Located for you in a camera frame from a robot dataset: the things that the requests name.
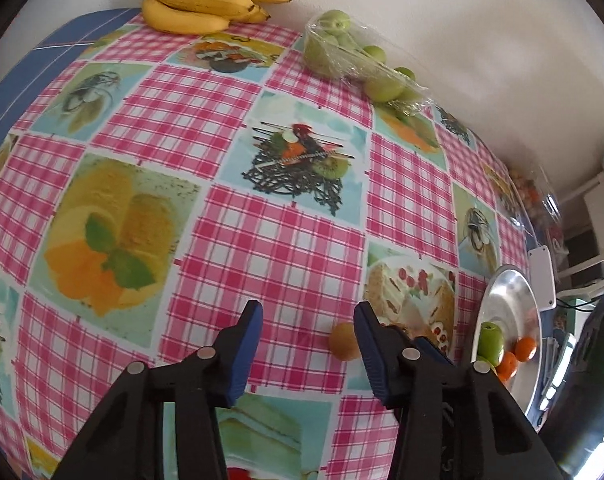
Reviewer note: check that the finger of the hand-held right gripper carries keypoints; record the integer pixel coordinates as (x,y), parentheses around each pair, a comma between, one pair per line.
(433,351)

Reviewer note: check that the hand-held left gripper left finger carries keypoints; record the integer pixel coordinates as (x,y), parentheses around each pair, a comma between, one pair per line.
(242,355)

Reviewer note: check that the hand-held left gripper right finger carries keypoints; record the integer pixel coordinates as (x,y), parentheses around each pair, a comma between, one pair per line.
(376,355)

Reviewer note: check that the brown longan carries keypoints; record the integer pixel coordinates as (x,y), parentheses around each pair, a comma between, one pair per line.
(344,342)

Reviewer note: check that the small green mango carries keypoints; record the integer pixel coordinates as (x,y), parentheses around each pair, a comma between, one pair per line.
(490,342)

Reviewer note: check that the orange tangerine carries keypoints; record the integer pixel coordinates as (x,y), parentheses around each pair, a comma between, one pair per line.
(525,350)
(506,366)

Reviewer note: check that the round metal tray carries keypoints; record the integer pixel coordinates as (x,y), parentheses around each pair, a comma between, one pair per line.
(511,300)

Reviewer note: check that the clear pack of small fruits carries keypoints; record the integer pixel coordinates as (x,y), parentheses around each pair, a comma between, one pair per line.
(534,200)

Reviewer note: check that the clear pack of green fruits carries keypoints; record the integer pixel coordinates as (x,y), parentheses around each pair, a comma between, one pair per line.
(352,60)

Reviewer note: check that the pink checked printed tablecloth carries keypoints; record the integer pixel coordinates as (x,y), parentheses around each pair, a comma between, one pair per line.
(262,240)

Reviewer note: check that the white power strip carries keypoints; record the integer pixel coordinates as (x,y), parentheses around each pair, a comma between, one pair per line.
(542,277)

